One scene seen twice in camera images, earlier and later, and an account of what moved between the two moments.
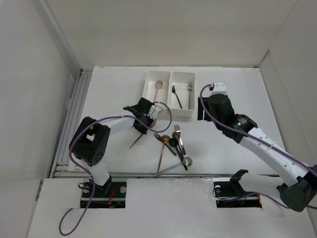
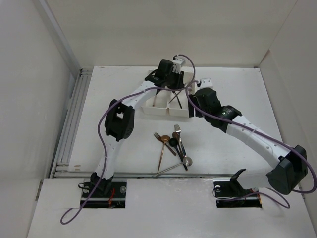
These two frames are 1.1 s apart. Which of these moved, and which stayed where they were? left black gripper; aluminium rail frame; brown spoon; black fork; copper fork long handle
Moved: copper fork long handle; left black gripper
Stayed: brown spoon; aluminium rail frame; black fork
